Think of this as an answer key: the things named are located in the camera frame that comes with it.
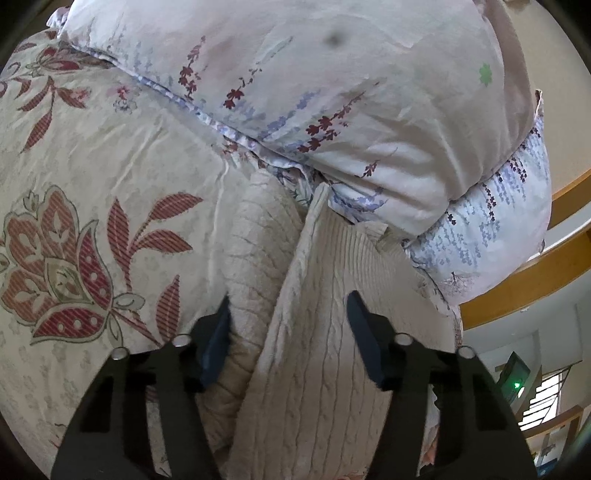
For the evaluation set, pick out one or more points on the window with bars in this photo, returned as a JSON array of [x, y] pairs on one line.
[[545, 397]]

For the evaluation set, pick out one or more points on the pale blue floral pillow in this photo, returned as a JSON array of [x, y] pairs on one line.
[[489, 235]]

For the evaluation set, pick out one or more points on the wooden headboard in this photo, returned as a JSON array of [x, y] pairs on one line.
[[517, 286]]

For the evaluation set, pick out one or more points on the pink floral pillow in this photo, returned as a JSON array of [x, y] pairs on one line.
[[346, 78]]

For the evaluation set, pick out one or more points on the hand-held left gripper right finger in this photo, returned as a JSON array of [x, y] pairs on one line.
[[364, 341]]

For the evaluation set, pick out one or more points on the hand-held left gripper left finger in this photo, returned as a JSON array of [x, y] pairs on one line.
[[217, 341]]

